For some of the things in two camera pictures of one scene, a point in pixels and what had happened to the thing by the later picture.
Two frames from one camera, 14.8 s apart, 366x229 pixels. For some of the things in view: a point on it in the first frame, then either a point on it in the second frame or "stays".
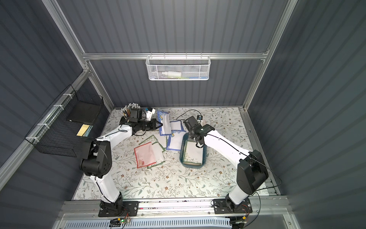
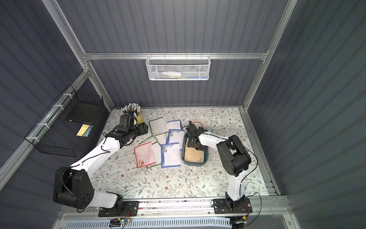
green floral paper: x=157 y=149 stays
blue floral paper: x=175 y=140 stays
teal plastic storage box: x=184 y=139 stays
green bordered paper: x=193 y=154 to x=158 y=126
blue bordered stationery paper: x=176 y=125 stays
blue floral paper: x=164 y=118 to x=170 y=155
